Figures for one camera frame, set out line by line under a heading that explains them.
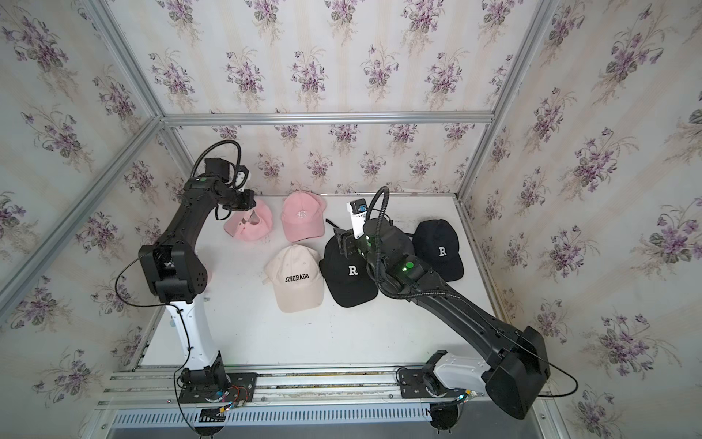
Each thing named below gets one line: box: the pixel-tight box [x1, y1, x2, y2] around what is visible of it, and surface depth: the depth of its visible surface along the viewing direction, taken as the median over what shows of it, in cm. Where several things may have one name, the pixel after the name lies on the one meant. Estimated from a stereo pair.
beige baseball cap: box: [262, 244, 325, 313], surface depth 92 cm
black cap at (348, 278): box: [319, 236, 379, 308], surface depth 92 cm
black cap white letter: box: [412, 219, 465, 282], surface depth 99 cm
